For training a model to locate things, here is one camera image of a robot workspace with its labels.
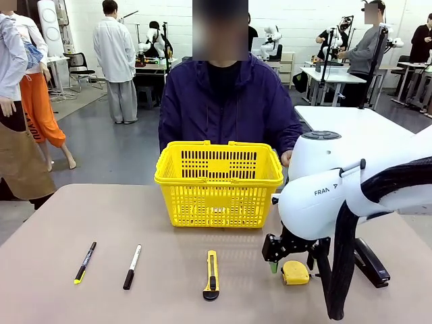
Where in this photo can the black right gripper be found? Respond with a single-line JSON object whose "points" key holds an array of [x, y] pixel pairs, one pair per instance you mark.
{"points": [[300, 244]]}

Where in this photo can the yellow tape measure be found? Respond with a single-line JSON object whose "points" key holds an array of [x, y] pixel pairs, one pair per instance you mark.
{"points": [[295, 271]]}

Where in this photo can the black stapler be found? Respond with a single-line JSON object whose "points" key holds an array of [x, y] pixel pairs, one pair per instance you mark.
{"points": [[373, 266]]}

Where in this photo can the white marker with black cap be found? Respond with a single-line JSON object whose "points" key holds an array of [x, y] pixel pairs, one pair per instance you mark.
{"points": [[134, 263]]}

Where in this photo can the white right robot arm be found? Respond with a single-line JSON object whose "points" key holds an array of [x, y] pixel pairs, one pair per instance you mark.
{"points": [[310, 158]]}

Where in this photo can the yellow plastic shopping basket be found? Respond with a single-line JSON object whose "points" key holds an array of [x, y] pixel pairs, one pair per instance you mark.
{"points": [[216, 182]]}

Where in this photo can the person in purple jacket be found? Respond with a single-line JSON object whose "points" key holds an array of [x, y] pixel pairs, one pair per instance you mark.
{"points": [[202, 101]]}

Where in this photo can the person in grey sweater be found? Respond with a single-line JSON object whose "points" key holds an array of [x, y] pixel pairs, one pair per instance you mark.
{"points": [[364, 50]]}

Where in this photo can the person in black shirt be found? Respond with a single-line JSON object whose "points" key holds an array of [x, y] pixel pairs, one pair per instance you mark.
{"points": [[332, 35]]}

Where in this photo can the person behind in dark top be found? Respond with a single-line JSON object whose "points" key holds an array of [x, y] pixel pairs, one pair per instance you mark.
{"points": [[252, 33]]}

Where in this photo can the person in black clothes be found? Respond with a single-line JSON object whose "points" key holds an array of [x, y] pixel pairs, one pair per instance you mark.
{"points": [[422, 40]]}

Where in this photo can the person in white coat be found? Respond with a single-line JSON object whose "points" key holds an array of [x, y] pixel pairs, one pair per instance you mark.
{"points": [[114, 50]]}

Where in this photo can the person's left hand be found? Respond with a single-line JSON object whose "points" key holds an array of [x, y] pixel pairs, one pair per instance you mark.
{"points": [[286, 158]]}

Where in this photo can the yellow black utility knife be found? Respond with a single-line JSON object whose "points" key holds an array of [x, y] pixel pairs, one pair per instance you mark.
{"points": [[211, 270]]}

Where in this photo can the white background table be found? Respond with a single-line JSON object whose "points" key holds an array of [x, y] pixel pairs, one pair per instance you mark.
{"points": [[334, 76]]}

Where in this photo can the beige drawer cabinet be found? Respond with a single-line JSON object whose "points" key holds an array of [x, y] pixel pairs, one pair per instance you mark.
{"points": [[286, 67]]}

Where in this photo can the black yellow-tipped highlighter pen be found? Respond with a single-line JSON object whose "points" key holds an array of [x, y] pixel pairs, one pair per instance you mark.
{"points": [[86, 261]]}

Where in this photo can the dark grey step stool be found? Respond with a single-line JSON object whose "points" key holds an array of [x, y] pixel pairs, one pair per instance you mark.
{"points": [[146, 96]]}

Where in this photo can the white humanoid background robot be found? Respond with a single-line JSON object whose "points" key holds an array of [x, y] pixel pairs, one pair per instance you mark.
{"points": [[271, 33]]}

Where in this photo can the cluttered background work table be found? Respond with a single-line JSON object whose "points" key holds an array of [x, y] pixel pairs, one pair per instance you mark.
{"points": [[152, 65]]}

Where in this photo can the black and white background robot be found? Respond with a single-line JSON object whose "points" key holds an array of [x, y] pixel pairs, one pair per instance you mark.
{"points": [[153, 37]]}

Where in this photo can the black office chair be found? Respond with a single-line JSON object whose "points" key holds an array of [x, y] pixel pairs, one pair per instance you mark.
{"points": [[76, 60]]}

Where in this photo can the mannequin with brown apron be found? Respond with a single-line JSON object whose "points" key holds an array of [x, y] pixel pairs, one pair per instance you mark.
{"points": [[13, 152]]}

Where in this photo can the mannequin with orange pants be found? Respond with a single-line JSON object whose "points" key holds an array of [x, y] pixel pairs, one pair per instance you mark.
{"points": [[37, 101]]}

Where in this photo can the white tall air purifier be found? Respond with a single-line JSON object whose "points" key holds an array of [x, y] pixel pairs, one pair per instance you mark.
{"points": [[50, 20]]}

